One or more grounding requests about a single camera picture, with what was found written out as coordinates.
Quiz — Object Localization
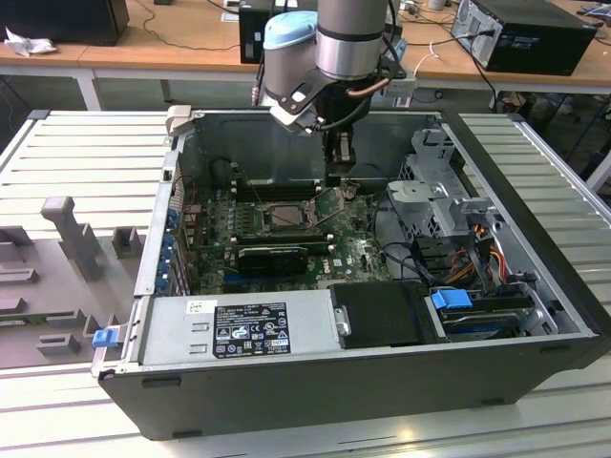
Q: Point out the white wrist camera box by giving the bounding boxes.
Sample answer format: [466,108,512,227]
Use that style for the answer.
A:
[268,79,320,135]

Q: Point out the small black computer box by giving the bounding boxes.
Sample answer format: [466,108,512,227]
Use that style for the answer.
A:
[238,3,269,66]

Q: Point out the CPU socket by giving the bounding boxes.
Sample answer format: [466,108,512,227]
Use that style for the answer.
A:
[257,198,320,236]

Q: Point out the grey parts rack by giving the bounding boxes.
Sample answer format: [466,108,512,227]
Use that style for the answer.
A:
[0,195,149,368]

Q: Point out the silver metal shroud latch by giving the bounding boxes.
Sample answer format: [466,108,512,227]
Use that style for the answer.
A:
[333,307,352,338]

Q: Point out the silver power supply unit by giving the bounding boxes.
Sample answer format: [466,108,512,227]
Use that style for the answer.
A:
[137,289,343,366]

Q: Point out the yellow and red power wires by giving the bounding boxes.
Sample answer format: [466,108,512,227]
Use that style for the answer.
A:
[448,223,508,287]

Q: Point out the crumpled white paper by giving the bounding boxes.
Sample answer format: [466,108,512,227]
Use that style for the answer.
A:
[3,26,58,57]

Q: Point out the silver metal drive cage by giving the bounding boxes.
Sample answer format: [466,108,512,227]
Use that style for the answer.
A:
[385,126,502,239]

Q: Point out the white cable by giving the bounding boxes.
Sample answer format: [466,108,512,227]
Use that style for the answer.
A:
[409,40,444,93]

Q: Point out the black graphics card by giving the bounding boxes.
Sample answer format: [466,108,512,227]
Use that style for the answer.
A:
[237,245,309,276]

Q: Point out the metal socket cover frame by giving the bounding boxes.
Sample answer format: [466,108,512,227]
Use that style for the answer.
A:
[306,184,358,228]

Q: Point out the black desktop PC tower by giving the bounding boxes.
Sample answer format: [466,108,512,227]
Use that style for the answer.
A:
[451,0,599,76]

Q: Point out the black cylindrical board component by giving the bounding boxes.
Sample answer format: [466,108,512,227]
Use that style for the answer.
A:
[211,159,233,186]

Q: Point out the green motherboard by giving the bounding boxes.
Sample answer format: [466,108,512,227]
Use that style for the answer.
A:
[183,183,407,295]

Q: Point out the hard disk with blue carrier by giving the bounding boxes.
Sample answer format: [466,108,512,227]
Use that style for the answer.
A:
[429,288,532,343]

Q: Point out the black plastic shroud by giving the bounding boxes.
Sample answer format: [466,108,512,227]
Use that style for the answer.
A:
[328,280,450,349]

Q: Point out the black open PC case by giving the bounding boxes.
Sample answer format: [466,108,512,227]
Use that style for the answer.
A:
[90,105,611,443]

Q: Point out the large black box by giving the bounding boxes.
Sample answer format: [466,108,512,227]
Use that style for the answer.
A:
[0,0,130,48]

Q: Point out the black RAM slot bank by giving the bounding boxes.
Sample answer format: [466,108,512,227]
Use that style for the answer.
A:
[232,231,336,255]
[234,177,322,202]

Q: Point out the grey plastic case handle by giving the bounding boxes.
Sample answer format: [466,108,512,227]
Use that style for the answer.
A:
[164,105,194,138]

